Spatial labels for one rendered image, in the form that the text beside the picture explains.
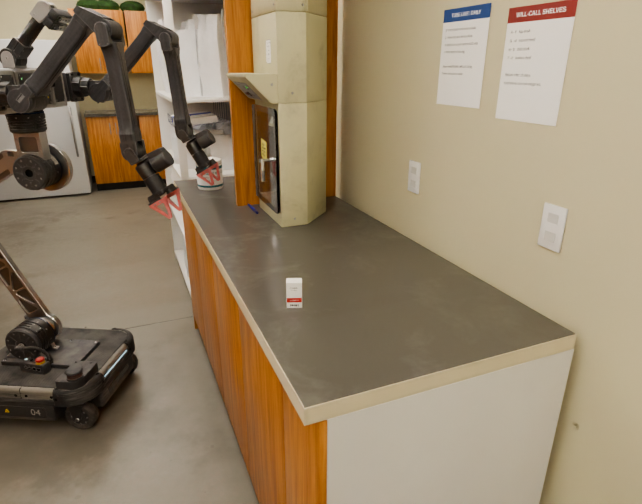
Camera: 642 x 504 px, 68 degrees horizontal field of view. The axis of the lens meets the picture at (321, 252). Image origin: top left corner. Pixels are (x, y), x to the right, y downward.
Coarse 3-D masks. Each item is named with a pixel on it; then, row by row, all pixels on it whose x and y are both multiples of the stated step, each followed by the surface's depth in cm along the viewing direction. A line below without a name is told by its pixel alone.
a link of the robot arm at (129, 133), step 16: (96, 32) 147; (112, 48) 150; (112, 64) 152; (112, 80) 154; (128, 80) 157; (112, 96) 156; (128, 96) 157; (128, 112) 158; (128, 128) 159; (128, 144) 161; (144, 144) 167
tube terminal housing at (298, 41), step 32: (256, 32) 185; (288, 32) 166; (320, 32) 179; (256, 64) 191; (288, 64) 169; (320, 64) 183; (288, 96) 173; (320, 96) 187; (288, 128) 177; (320, 128) 192; (288, 160) 181; (320, 160) 196; (288, 192) 186; (320, 192) 201; (288, 224) 190
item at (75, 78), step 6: (66, 72) 202; (72, 72) 204; (78, 72) 209; (66, 78) 203; (72, 78) 204; (78, 78) 204; (84, 78) 206; (72, 84) 204; (78, 84) 204; (84, 84) 204; (72, 90) 205; (78, 90) 204; (84, 90) 205; (72, 96) 205; (78, 96) 208; (84, 96) 208
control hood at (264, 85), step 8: (232, 80) 191; (240, 80) 178; (248, 80) 166; (256, 80) 167; (264, 80) 168; (272, 80) 169; (256, 88) 168; (264, 88) 169; (272, 88) 170; (264, 96) 170; (272, 96) 171
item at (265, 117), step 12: (264, 108) 185; (264, 120) 187; (276, 120) 175; (264, 132) 189; (276, 132) 177; (276, 144) 178; (276, 156) 180; (276, 168) 181; (276, 180) 183; (264, 192) 202; (276, 192) 185; (276, 204) 188
